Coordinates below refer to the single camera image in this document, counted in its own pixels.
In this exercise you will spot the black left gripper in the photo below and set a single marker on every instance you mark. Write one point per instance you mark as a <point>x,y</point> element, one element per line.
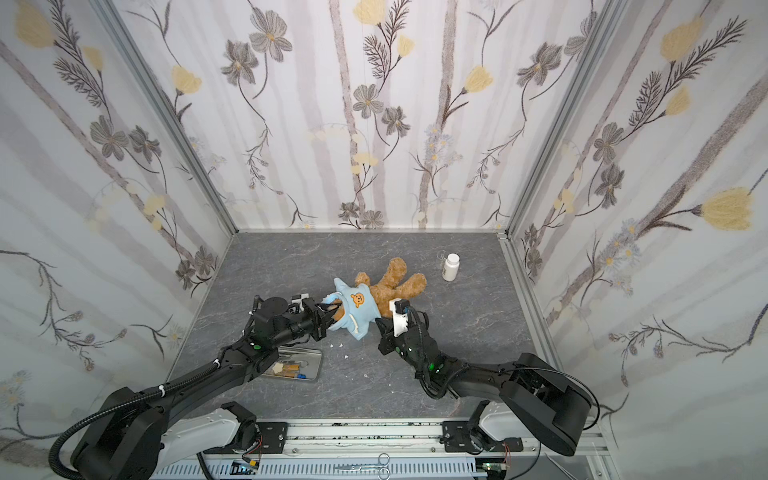
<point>320,318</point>

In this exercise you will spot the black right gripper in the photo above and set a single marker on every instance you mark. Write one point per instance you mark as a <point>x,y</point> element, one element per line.
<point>389,335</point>

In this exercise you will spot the light blue fleece hoodie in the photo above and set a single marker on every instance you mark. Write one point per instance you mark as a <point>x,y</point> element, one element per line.
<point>360,308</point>

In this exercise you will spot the brown teddy bear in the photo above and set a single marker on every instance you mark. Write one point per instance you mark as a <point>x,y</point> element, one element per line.
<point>392,285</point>

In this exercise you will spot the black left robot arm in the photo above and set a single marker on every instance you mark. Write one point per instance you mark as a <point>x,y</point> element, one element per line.
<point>123,439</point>

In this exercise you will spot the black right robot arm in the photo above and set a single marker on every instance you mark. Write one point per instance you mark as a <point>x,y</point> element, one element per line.
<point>553,406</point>

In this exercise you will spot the white plastic bottle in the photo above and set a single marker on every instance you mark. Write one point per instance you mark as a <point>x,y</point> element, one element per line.
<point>450,268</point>

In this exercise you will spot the clear plastic cup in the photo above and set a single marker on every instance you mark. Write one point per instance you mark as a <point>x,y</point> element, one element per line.
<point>441,256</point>

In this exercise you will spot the metal scissors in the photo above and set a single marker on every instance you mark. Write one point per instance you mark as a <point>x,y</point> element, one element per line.
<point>380,467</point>

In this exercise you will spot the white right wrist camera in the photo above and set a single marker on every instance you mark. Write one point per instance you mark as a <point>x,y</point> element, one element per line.
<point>400,315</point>

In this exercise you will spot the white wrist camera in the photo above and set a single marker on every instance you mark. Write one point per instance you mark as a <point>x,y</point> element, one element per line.
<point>400,315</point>
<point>296,304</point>

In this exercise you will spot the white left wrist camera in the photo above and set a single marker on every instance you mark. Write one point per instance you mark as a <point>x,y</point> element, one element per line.
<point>296,304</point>

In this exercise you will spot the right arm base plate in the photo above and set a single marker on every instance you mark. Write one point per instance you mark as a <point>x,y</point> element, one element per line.
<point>464,437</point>

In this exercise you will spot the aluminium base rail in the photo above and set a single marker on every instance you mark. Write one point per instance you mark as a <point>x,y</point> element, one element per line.
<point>313,448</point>

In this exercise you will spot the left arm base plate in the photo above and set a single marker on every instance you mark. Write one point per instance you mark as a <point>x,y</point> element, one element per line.
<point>258,437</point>

